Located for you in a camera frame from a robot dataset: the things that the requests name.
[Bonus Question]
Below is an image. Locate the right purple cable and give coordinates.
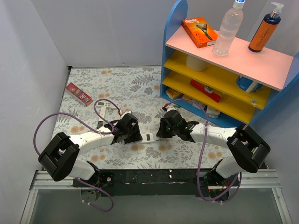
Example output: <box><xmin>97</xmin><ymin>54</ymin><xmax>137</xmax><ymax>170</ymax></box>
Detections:
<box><xmin>164</xmin><ymin>98</ymin><xmax>242</xmax><ymax>203</ymax></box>

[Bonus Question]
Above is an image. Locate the white paper roll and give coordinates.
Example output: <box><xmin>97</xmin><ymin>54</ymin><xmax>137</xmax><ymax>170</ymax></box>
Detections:
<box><xmin>185</xmin><ymin>55</ymin><xmax>208</xmax><ymax>72</ymax></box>

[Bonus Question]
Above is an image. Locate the white air conditioner remote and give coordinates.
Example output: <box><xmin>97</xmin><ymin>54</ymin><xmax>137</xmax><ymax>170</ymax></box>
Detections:
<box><xmin>96</xmin><ymin>101</ymin><xmax>121</xmax><ymax>110</ymax></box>

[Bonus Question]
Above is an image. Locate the blue white container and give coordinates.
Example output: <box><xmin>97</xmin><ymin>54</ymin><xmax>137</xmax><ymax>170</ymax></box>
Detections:
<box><xmin>236</xmin><ymin>76</ymin><xmax>263</xmax><ymax>92</ymax></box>

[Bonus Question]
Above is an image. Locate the orange pump bottle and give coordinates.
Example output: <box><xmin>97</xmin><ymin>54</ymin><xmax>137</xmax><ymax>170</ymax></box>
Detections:
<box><xmin>248</xmin><ymin>2</ymin><xmax>284</xmax><ymax>52</ymax></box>

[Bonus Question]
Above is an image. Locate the white soap bar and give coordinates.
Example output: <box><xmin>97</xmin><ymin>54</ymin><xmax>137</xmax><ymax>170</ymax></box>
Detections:
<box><xmin>192</xmin><ymin>101</ymin><xmax>206</xmax><ymax>110</ymax></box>
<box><xmin>206</xmin><ymin>106</ymin><xmax>221</xmax><ymax>119</ymax></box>
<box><xmin>182</xmin><ymin>95</ymin><xmax>192</xmax><ymax>100</ymax></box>

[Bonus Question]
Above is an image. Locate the floral table mat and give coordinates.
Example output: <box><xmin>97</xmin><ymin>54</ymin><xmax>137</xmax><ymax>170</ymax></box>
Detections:
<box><xmin>53</xmin><ymin>66</ymin><xmax>231</xmax><ymax>169</ymax></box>

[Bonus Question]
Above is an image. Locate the slim white black remote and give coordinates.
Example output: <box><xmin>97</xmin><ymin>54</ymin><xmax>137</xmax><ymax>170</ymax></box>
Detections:
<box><xmin>97</xmin><ymin>107</ymin><xmax>106</xmax><ymax>129</ymax></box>

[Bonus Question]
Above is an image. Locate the blue pink yellow shelf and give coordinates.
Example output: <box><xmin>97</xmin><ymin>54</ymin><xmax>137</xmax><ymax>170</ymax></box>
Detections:
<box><xmin>160</xmin><ymin>0</ymin><xmax>299</xmax><ymax>127</ymax></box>

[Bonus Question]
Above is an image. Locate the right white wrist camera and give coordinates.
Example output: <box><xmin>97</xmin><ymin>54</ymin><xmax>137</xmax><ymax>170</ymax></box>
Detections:
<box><xmin>162</xmin><ymin>104</ymin><xmax>181</xmax><ymax>112</ymax></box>

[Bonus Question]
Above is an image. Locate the orange razor box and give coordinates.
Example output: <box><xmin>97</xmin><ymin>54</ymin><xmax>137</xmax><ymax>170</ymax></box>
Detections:
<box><xmin>182</xmin><ymin>17</ymin><xmax>218</xmax><ymax>48</ymax></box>

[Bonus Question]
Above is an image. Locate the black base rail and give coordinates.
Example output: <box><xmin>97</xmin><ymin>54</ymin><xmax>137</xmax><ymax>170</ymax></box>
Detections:
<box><xmin>72</xmin><ymin>168</ymin><xmax>234</xmax><ymax>198</ymax></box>

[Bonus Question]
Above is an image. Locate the clear plastic water bottle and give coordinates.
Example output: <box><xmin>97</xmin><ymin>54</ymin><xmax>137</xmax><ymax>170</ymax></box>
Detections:
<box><xmin>213</xmin><ymin>0</ymin><xmax>245</xmax><ymax>56</ymax></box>

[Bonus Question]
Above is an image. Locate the white red remote control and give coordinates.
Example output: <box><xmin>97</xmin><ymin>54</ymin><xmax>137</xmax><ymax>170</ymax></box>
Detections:
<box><xmin>141</xmin><ymin>133</ymin><xmax>159</xmax><ymax>143</ymax></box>

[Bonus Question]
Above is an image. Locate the red box on shelf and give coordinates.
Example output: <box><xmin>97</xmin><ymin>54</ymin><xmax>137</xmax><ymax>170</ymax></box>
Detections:
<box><xmin>190</xmin><ymin>79</ymin><xmax>225</xmax><ymax>103</ymax></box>

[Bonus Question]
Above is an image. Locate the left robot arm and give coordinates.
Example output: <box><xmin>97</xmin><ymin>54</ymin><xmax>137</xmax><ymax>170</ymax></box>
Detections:
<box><xmin>38</xmin><ymin>113</ymin><xmax>142</xmax><ymax>187</ymax></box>

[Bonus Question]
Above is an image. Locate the red toothpaste box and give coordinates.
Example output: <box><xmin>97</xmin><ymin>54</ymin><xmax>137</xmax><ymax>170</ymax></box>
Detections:
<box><xmin>65</xmin><ymin>83</ymin><xmax>93</xmax><ymax>107</ymax></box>

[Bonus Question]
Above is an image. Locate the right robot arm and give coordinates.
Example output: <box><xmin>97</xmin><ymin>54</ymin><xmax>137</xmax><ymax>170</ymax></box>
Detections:
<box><xmin>157</xmin><ymin>110</ymin><xmax>271</xmax><ymax>186</ymax></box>

